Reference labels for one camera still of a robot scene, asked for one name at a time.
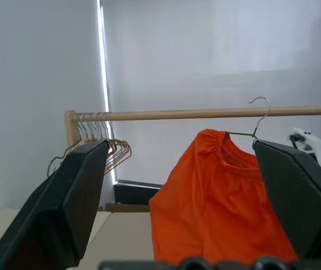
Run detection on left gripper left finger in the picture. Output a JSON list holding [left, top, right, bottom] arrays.
[[0, 139, 110, 270]]

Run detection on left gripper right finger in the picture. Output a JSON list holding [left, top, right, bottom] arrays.
[[252, 139, 321, 258]]

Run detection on silver wire hanger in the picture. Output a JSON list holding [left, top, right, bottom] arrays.
[[225, 97, 271, 140]]

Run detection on orange shorts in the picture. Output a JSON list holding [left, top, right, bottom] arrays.
[[148, 128, 299, 264]]

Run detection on black window sill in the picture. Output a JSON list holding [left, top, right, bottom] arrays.
[[114, 179, 164, 206]]

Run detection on white roller blind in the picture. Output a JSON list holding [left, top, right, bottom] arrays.
[[104, 0, 321, 188], [0, 0, 102, 217]]

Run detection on wooden clothes rack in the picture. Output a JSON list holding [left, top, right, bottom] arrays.
[[64, 100, 321, 152]]

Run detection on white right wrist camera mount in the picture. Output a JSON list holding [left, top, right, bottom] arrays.
[[287, 128, 321, 181]]

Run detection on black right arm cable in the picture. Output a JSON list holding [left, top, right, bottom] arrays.
[[289, 134, 315, 152]]

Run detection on green wire hanger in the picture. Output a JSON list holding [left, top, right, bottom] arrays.
[[47, 139, 78, 178]]

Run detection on gold wire hanger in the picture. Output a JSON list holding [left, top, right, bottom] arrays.
[[104, 139, 132, 177]]

